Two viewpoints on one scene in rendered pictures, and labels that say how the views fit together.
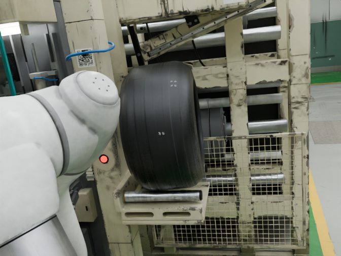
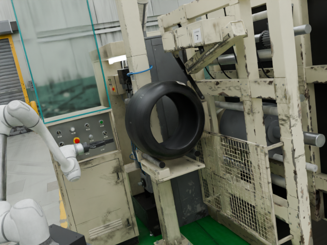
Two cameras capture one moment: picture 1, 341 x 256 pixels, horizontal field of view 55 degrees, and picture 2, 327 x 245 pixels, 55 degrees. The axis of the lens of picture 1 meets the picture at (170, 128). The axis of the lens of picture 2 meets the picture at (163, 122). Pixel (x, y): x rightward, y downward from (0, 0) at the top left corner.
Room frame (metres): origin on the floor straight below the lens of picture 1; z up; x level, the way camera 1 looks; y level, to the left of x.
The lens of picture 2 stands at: (0.14, -1.81, 1.61)
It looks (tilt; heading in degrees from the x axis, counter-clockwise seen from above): 12 degrees down; 55
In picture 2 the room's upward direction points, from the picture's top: 10 degrees counter-clockwise
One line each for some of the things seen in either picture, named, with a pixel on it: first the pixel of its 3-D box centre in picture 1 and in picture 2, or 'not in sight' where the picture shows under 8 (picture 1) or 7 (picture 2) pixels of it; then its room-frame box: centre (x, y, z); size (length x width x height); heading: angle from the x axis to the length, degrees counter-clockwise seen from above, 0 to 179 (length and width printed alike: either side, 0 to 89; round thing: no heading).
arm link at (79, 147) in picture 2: not in sight; (79, 149); (0.89, 0.43, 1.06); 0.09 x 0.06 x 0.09; 77
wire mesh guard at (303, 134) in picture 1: (222, 194); (228, 180); (1.70, -0.25, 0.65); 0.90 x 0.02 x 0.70; 77
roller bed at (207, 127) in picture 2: not in sight; (195, 119); (1.85, 0.18, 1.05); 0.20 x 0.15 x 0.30; 77
